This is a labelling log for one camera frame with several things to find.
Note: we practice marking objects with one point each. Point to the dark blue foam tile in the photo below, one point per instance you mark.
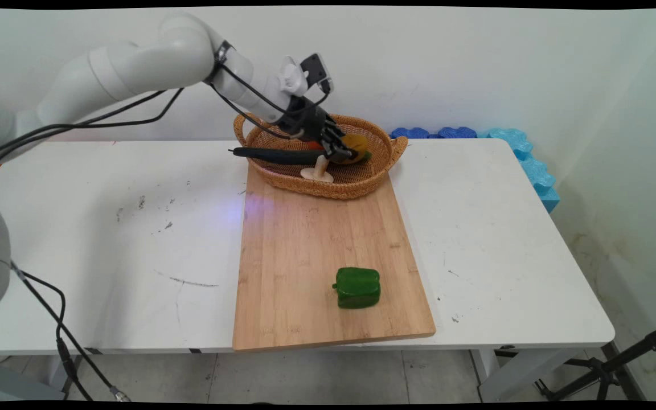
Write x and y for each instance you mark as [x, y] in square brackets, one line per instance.
[456, 132]
[410, 133]

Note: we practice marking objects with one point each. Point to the brown toy potato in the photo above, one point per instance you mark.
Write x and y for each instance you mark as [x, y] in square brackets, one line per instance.
[355, 147]

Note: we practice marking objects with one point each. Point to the grey base box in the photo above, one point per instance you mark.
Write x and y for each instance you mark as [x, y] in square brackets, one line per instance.
[20, 387]

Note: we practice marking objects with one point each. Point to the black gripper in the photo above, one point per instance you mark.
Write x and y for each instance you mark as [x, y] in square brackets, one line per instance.
[308, 121]

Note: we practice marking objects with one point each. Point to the dark green toy cucumber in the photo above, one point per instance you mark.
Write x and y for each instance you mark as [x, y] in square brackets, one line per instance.
[271, 155]

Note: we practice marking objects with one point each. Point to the white table leg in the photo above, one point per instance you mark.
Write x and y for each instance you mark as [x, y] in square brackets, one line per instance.
[519, 370]
[54, 370]

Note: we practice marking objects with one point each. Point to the green toy bell pepper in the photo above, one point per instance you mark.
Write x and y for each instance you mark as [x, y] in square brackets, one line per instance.
[357, 288]

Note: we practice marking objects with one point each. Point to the light blue foam tile stack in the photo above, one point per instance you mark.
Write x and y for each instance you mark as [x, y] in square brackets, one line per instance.
[536, 171]

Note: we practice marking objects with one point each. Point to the bamboo cutting board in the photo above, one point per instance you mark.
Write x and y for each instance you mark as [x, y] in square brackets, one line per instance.
[328, 256]

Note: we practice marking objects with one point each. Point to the woven wicker basket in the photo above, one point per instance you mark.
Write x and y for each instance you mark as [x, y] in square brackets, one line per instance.
[356, 176]

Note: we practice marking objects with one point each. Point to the red toy tomato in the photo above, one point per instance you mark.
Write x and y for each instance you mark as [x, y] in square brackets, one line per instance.
[314, 146]

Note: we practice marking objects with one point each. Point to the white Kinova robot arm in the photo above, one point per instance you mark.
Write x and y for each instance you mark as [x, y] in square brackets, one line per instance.
[134, 62]

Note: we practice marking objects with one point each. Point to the black tripod stand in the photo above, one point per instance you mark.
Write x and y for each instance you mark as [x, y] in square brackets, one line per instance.
[607, 367]

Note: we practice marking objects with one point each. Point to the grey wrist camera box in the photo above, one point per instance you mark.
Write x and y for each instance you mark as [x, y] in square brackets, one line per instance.
[305, 74]

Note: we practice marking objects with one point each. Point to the beige toy mushroom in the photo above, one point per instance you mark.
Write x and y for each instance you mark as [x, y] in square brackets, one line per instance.
[318, 172]

